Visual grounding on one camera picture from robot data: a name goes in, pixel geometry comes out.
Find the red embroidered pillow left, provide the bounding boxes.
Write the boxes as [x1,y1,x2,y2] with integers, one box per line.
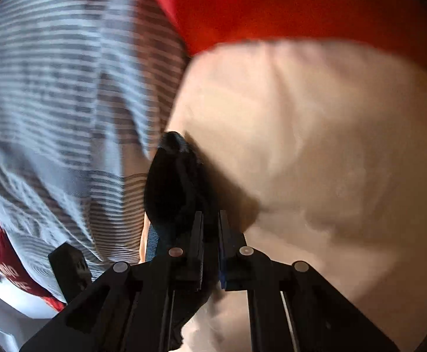
[0,226,66,312]

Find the peach bed sheet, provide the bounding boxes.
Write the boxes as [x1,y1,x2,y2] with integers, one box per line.
[168,40,427,351]

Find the red embroidered pillow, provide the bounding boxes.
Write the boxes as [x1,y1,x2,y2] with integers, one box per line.
[0,226,66,312]
[157,0,427,68]

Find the grey striped duvet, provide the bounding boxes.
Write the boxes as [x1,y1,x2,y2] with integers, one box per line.
[0,0,187,297]

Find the red embroidered pillow right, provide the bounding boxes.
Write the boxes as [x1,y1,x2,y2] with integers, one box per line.
[157,0,427,68]

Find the black pants with patterned stripe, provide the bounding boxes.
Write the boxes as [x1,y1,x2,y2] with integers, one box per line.
[142,130,222,351]

